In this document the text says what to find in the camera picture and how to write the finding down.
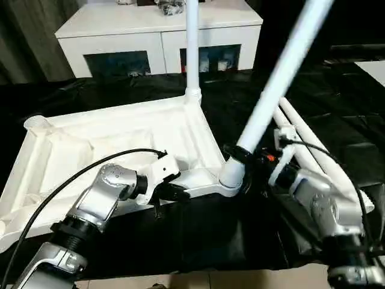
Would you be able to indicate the white plastic table leg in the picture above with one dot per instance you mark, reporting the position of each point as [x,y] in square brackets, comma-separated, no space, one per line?
[279,75]
[281,120]
[296,117]
[192,54]

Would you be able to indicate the white plastic table top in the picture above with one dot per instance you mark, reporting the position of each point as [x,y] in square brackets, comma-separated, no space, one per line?
[90,135]

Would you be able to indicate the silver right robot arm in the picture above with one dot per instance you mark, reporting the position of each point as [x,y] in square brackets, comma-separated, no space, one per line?
[325,204]

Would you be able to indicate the black work mat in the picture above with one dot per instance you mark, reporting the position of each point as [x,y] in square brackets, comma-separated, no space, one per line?
[225,234]

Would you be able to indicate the white cup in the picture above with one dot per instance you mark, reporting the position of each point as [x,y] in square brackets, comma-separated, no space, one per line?
[222,65]

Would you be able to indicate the black robot foot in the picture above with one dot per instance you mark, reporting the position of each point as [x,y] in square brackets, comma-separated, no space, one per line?
[159,286]

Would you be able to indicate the white packet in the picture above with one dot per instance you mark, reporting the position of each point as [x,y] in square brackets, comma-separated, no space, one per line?
[204,63]

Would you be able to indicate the white side table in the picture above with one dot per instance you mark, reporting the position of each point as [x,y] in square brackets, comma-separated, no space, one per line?
[373,72]

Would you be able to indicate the dark low bench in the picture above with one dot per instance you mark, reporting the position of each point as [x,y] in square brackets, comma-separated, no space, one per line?
[358,52]

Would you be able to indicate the grey tangled bundle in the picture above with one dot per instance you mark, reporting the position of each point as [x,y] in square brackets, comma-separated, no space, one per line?
[171,8]

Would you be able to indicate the white sideboard cabinet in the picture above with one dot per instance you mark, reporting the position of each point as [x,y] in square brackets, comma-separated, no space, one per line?
[120,33]

